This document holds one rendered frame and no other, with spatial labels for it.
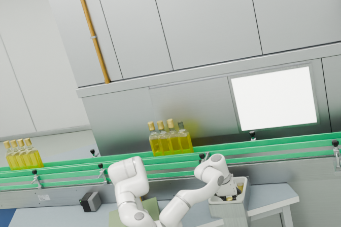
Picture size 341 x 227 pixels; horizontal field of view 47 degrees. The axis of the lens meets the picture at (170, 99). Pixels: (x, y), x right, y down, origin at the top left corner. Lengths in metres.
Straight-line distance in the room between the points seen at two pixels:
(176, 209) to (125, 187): 0.26
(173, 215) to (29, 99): 5.19
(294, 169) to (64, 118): 4.80
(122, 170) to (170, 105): 0.58
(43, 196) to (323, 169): 1.64
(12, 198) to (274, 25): 1.91
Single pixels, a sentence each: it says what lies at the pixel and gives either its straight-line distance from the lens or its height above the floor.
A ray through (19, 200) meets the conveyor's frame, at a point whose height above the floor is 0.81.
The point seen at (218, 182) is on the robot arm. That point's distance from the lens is 1.75.
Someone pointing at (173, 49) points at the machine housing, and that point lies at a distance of 2.20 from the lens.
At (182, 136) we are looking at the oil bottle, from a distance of 2.16.
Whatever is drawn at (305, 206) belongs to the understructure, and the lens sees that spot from 2.51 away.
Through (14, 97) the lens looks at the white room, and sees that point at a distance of 6.82.
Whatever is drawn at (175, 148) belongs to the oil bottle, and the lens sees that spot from 2.22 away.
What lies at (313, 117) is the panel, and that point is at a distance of 2.21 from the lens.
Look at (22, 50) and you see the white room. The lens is 6.44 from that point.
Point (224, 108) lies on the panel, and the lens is 2.21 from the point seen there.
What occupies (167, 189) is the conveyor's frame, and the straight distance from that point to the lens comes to 2.21.
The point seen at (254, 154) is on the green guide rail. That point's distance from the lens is 2.13.
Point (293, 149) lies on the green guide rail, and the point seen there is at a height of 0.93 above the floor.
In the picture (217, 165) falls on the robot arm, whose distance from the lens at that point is 1.80.
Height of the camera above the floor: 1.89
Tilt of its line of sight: 17 degrees down
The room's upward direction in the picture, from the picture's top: 15 degrees counter-clockwise
